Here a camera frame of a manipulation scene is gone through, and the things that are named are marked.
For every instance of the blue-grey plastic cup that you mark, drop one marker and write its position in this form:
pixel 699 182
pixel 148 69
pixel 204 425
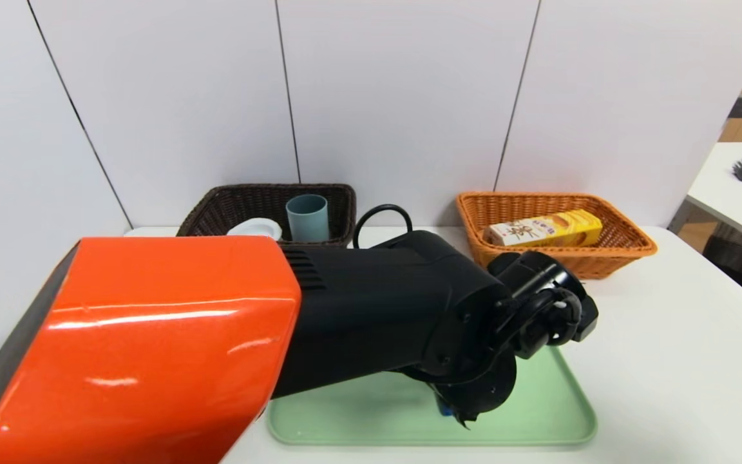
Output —
pixel 308 219

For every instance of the clear tape roll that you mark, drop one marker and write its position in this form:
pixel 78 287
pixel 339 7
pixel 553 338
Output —
pixel 255 229

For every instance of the yellow potato chips box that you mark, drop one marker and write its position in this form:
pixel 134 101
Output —
pixel 538 231

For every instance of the white marker with blue cap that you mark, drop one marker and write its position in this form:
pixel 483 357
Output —
pixel 446 410

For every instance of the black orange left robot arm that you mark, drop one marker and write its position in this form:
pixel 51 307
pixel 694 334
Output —
pixel 152 354

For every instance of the dark brown wicker basket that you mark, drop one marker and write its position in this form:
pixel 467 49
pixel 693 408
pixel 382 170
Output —
pixel 216 216

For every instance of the orange wicker basket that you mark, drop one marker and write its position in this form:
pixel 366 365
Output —
pixel 622 248

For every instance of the light green plastic tray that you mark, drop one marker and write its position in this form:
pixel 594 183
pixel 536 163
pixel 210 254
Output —
pixel 551 406

